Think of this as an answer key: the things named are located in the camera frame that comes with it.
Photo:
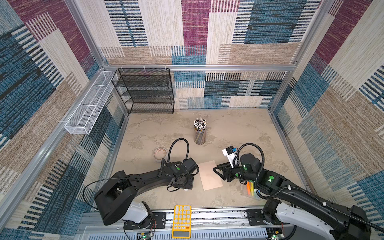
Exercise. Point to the yellow calculator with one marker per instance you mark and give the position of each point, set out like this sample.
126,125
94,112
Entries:
182,222

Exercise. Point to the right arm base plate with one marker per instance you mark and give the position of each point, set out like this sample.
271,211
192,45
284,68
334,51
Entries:
261,217

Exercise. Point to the aluminium front rail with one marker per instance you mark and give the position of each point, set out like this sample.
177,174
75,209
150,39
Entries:
226,217

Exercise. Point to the black wire shelf rack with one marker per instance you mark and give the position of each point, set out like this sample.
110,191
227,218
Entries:
145,90

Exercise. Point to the metal cup of pencils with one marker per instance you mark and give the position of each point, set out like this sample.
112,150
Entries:
200,126

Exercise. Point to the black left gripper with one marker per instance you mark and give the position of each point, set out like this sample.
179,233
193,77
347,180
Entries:
190,184

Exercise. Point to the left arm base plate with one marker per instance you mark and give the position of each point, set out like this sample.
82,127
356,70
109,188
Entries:
157,218

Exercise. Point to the white tape roll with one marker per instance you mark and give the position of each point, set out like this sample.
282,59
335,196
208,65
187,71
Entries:
159,154

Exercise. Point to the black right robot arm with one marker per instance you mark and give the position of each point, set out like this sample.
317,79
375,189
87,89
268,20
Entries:
288,203

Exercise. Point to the white wire mesh basket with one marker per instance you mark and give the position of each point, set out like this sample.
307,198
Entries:
87,112

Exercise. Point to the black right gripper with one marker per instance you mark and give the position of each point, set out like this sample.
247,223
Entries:
226,171

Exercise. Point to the pack of coloured highlighters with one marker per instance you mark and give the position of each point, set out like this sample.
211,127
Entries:
251,193

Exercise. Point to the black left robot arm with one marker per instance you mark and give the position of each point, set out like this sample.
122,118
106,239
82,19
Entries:
115,199

